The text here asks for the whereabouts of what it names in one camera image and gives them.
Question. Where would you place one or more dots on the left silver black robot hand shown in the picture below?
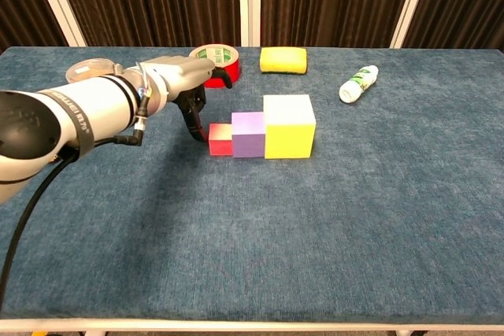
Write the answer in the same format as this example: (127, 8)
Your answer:
(189, 72)

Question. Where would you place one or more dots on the small red cube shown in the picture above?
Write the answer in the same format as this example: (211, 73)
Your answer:
(220, 145)

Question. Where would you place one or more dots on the medium purple cube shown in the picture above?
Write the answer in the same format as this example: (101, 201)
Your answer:
(248, 139)

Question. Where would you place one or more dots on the large yellow cube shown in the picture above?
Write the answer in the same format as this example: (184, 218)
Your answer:
(289, 141)

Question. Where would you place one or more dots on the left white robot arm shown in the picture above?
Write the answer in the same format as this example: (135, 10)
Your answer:
(78, 111)

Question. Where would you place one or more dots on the red tape roll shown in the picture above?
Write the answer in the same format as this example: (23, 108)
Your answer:
(216, 54)

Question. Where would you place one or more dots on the yellow sponge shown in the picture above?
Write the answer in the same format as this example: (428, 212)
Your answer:
(283, 60)

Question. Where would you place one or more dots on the clear jar of rubber bands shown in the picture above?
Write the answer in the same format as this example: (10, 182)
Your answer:
(86, 70)

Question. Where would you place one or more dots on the white bottle green label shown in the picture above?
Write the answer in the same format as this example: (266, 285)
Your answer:
(358, 84)

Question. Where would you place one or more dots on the blue fabric table cover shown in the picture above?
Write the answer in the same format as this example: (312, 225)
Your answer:
(295, 241)

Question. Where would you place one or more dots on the yellow floor tape strip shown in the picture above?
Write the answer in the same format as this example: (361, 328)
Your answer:
(40, 333)

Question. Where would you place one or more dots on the white table frame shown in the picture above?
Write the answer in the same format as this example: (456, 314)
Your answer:
(252, 326)

